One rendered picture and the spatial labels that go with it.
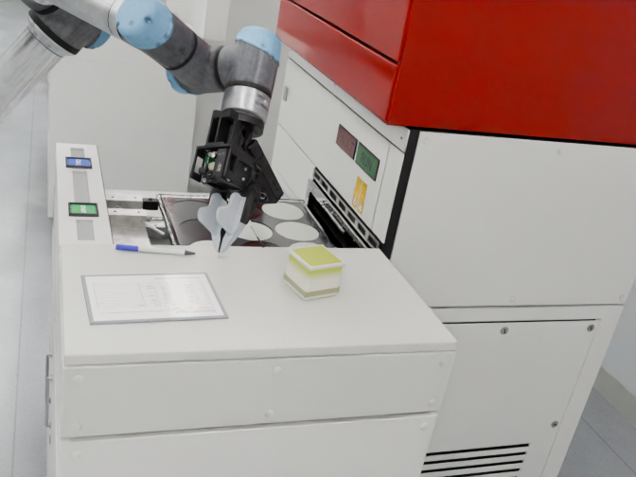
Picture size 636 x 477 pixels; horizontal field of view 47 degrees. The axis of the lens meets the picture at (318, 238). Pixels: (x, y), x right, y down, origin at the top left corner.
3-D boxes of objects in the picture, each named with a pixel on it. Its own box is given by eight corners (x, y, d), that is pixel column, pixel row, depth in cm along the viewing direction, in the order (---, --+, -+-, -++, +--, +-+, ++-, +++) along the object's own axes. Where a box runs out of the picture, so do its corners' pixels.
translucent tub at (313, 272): (316, 276, 135) (323, 243, 132) (339, 296, 129) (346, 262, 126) (281, 282, 130) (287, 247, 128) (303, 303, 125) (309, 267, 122)
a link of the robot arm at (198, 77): (155, 30, 121) (210, 24, 116) (196, 62, 130) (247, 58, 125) (145, 73, 119) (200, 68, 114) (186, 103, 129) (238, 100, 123)
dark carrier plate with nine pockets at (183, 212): (301, 203, 185) (301, 202, 185) (348, 269, 156) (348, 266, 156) (163, 199, 173) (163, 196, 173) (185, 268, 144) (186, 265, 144)
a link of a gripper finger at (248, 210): (223, 221, 113) (235, 168, 115) (230, 224, 115) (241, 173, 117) (247, 221, 111) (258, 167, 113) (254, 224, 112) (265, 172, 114)
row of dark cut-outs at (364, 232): (314, 176, 190) (316, 167, 189) (379, 254, 153) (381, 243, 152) (311, 176, 190) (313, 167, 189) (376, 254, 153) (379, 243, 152)
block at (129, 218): (144, 220, 164) (145, 208, 162) (146, 227, 161) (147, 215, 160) (106, 220, 161) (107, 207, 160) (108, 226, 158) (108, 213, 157)
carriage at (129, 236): (138, 216, 172) (139, 204, 171) (158, 294, 142) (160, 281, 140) (103, 215, 169) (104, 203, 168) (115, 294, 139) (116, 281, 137)
